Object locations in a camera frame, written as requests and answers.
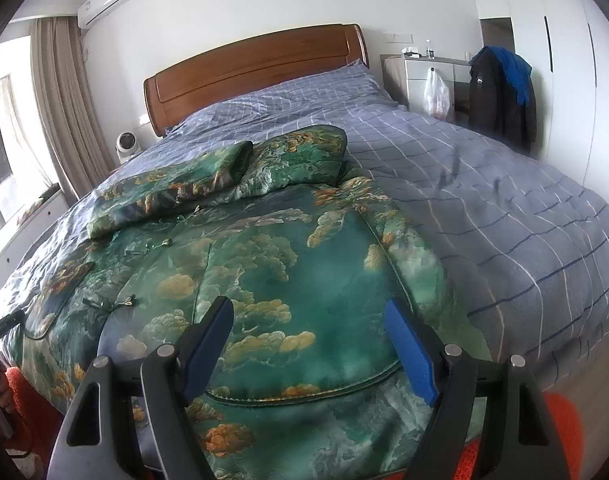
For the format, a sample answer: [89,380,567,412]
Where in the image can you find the white bedside cabinet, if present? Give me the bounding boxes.
[380,54,470,116]

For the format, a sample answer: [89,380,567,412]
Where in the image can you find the white plastic bag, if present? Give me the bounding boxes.
[423,67,451,120]

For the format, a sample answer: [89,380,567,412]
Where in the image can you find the beige window curtain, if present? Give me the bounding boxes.
[30,16,116,204]

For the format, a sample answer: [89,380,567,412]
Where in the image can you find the brown wooden headboard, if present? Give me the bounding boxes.
[144,24,369,138]

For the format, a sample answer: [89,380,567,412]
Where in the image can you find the small white desk fan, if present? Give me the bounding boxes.
[116,131,142,164]

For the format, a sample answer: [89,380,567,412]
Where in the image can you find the white wardrobe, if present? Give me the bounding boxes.
[475,0,609,203]

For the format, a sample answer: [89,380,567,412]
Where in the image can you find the orange knitted garment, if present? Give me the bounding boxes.
[4,366,585,480]

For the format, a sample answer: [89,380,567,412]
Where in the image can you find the blue checked bed duvet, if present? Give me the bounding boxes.
[0,63,609,390]

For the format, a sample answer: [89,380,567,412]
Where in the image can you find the green floral padded jacket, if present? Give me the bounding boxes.
[2,125,490,479]

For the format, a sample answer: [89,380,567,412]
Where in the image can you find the black and blue hanging clothes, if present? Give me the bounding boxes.
[468,46,537,155]

